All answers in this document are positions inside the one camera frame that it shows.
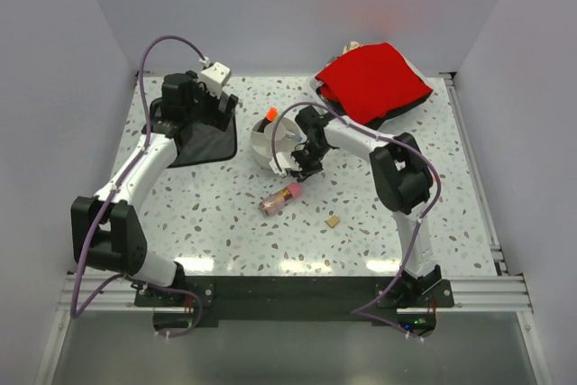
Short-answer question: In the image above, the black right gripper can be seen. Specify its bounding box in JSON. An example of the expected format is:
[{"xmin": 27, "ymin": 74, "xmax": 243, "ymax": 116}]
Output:
[{"xmin": 288, "ymin": 142, "xmax": 333, "ymax": 180}]

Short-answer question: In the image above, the orange capped marker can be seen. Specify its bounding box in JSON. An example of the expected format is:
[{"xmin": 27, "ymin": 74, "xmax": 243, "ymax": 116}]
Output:
[{"xmin": 259, "ymin": 107, "xmax": 278, "ymax": 133}]

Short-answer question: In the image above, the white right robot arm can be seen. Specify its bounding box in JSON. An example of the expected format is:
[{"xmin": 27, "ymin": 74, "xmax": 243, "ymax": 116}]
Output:
[{"xmin": 289, "ymin": 106, "xmax": 442, "ymax": 307}]

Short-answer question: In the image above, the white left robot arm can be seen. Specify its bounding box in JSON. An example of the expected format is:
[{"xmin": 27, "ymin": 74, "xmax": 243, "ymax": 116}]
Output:
[{"xmin": 71, "ymin": 63, "xmax": 238, "ymax": 306}]

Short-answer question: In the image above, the dark grey microfibre cloth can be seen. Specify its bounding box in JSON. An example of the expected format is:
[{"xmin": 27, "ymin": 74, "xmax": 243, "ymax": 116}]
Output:
[{"xmin": 149, "ymin": 97, "xmax": 238, "ymax": 169}]

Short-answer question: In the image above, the white round divided organizer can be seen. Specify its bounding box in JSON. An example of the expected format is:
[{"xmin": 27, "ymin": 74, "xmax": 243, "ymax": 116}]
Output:
[{"xmin": 250, "ymin": 118, "xmax": 304, "ymax": 170}]

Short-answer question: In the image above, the black garment in basket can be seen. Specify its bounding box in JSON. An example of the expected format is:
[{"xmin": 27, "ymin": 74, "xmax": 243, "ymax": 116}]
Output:
[{"xmin": 315, "ymin": 86, "xmax": 432, "ymax": 130}]

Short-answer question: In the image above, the pink capped crayon tube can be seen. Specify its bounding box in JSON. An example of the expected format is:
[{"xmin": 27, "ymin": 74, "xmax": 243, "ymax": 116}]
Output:
[{"xmin": 258, "ymin": 182, "xmax": 302, "ymax": 216}]

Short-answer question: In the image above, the small tan eraser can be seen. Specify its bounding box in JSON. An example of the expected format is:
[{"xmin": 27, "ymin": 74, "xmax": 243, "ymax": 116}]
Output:
[{"xmin": 325, "ymin": 215, "xmax": 340, "ymax": 228}]

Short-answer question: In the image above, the red cloth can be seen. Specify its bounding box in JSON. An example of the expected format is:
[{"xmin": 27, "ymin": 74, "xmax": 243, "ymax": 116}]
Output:
[{"xmin": 316, "ymin": 42, "xmax": 433, "ymax": 124}]

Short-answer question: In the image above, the beige item behind basket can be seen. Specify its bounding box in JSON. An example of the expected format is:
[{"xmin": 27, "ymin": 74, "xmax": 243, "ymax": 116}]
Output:
[{"xmin": 342, "ymin": 41, "xmax": 362, "ymax": 55}]

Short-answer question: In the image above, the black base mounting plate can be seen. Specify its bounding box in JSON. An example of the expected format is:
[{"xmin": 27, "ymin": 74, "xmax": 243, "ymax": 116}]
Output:
[{"xmin": 132, "ymin": 276, "xmax": 454, "ymax": 331}]

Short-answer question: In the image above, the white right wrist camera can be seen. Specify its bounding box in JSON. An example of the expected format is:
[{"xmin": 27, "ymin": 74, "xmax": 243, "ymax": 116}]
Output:
[{"xmin": 269, "ymin": 151, "xmax": 300, "ymax": 178}]

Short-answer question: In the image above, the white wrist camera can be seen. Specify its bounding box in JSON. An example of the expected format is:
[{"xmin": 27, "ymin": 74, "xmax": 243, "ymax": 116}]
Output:
[
  {"xmin": 198, "ymin": 62, "xmax": 232, "ymax": 97},
  {"xmin": 269, "ymin": 151, "xmax": 300, "ymax": 178}
]

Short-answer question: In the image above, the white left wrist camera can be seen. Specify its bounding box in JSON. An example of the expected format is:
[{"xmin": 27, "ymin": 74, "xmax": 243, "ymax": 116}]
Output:
[{"xmin": 198, "ymin": 62, "xmax": 232, "ymax": 97}]

